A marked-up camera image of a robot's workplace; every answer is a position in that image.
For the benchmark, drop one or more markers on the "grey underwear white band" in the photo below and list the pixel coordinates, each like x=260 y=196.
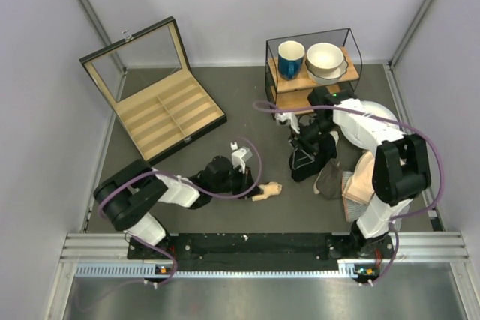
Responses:
x=329 y=181

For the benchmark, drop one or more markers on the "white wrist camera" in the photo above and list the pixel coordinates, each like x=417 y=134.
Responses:
x=288 y=119
x=240 y=156

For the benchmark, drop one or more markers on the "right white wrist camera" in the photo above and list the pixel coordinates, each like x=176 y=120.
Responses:
x=288 y=119

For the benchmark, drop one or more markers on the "cream ceramic bowl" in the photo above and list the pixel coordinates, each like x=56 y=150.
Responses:
x=323 y=59

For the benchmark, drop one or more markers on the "blue ceramic mug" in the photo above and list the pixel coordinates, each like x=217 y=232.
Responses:
x=290 y=59

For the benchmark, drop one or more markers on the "white scalloped dish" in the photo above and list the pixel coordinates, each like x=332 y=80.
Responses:
x=330 y=78

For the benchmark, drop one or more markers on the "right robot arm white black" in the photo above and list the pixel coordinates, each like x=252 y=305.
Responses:
x=401 y=170

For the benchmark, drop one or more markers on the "black underwear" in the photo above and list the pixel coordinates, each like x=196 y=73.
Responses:
x=329 y=148

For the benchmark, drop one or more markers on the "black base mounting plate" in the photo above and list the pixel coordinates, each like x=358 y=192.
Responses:
x=269 y=251

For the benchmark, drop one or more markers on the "black wire wooden shelf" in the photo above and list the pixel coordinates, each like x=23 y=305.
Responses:
x=293 y=93

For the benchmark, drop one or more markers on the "white round plate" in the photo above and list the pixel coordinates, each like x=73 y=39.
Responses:
x=370 y=107

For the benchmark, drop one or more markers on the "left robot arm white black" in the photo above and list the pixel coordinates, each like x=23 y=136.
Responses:
x=126 y=197

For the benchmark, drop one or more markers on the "grey slotted cable duct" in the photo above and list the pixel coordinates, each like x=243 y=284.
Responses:
x=160 y=270

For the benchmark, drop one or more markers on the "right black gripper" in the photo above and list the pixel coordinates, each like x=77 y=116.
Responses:
x=301 y=142

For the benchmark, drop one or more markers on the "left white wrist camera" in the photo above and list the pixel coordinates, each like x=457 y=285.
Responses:
x=240 y=156

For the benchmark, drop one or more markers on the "striped grey underwear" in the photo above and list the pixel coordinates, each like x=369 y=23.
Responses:
x=353 y=210

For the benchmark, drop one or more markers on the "beige underwear navy trim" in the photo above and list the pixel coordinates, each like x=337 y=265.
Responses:
x=267 y=190

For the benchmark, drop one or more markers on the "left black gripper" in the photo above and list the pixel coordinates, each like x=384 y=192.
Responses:
x=246 y=180

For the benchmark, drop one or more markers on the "black compartment box glass lid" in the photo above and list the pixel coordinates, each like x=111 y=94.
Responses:
x=148 y=82

